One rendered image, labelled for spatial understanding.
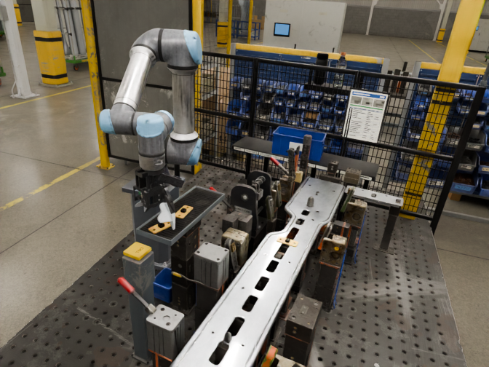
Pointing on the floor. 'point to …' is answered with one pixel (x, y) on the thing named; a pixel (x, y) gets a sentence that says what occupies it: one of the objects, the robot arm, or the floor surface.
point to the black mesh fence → (339, 123)
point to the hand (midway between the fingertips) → (161, 220)
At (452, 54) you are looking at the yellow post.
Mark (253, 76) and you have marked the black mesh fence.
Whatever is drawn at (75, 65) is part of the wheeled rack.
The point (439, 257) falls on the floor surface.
